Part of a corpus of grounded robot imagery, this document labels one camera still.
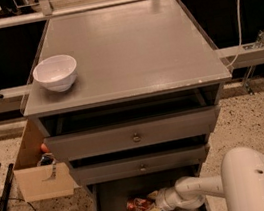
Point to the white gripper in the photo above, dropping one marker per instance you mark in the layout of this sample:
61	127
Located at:
164	199

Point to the crushed red coke can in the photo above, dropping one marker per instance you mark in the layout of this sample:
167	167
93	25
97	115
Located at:
139	204

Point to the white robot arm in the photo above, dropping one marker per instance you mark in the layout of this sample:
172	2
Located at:
240	183

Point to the grey middle drawer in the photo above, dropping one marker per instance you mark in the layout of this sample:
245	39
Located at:
139	165

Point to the grey top drawer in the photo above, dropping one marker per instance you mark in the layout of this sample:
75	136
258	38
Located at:
131	135

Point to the grey drawer cabinet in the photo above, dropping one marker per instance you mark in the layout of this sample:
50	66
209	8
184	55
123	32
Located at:
135	62

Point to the cardboard box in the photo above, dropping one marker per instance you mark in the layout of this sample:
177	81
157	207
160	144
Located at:
37	182

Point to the orange ball in box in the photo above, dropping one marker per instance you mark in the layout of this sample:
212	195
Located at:
44	148

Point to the white ceramic bowl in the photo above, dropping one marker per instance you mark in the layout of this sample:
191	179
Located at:
57	73

